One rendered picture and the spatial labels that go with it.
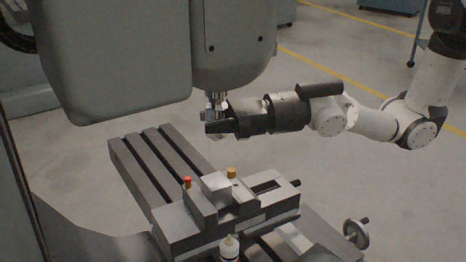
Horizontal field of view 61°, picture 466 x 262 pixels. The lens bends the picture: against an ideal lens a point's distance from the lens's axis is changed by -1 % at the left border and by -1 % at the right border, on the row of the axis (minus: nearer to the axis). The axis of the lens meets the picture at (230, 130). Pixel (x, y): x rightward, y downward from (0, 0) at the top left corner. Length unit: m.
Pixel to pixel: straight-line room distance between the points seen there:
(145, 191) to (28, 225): 0.58
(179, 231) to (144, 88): 0.42
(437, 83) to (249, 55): 0.48
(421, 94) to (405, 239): 1.52
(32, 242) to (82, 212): 1.95
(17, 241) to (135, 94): 0.24
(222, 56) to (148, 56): 0.14
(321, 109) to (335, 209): 1.70
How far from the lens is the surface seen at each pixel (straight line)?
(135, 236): 1.11
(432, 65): 0.99
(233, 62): 0.67
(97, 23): 0.54
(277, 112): 0.81
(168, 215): 0.95
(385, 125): 0.98
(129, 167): 1.23
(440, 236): 2.55
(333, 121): 0.84
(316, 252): 0.71
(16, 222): 0.58
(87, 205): 2.60
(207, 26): 0.62
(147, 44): 0.57
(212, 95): 0.77
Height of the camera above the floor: 1.62
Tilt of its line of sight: 31 degrees down
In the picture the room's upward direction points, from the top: straight up
